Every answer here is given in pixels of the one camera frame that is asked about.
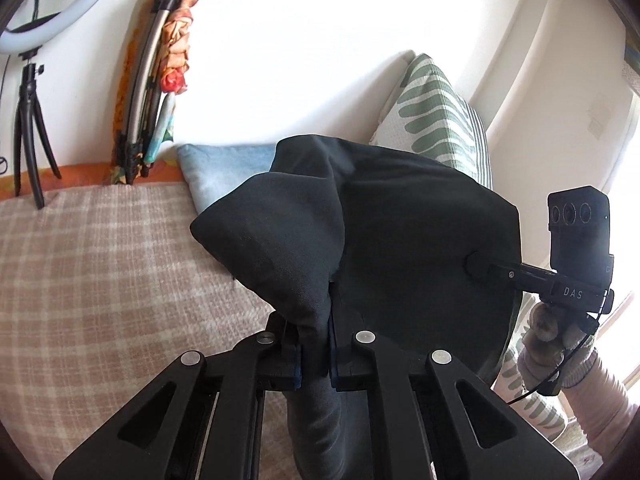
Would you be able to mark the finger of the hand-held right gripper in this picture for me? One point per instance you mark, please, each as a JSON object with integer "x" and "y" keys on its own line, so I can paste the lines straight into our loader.
{"x": 520, "y": 275}

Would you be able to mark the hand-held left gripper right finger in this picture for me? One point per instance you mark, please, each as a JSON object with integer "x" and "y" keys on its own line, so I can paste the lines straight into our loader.
{"x": 345, "y": 365}

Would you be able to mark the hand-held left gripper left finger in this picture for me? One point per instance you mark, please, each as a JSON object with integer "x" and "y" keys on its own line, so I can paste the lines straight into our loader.
{"x": 287, "y": 360}

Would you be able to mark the dark grey pants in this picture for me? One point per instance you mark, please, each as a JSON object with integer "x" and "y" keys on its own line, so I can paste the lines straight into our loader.
{"x": 400, "y": 220}

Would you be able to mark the person's right hand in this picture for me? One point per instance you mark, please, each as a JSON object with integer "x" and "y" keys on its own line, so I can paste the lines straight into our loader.
{"x": 542, "y": 330}

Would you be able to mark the grey striped pillow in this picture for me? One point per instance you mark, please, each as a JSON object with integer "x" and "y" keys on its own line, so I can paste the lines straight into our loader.
{"x": 481, "y": 155}

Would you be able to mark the green leaf pattern pillow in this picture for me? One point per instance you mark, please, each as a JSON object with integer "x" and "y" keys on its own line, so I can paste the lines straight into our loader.
{"x": 425, "y": 110}

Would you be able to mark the light blue pillow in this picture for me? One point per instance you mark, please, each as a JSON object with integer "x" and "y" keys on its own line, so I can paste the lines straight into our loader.
{"x": 220, "y": 170}

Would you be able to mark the beige plaid blanket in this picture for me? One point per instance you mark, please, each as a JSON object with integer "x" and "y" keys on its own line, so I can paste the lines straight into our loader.
{"x": 100, "y": 285}

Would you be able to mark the black tripod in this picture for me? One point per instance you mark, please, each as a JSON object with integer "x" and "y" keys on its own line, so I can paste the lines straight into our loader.
{"x": 32, "y": 110}

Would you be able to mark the folded floral metal-frame chair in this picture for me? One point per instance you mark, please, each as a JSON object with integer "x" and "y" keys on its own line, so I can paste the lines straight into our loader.
{"x": 150, "y": 85}

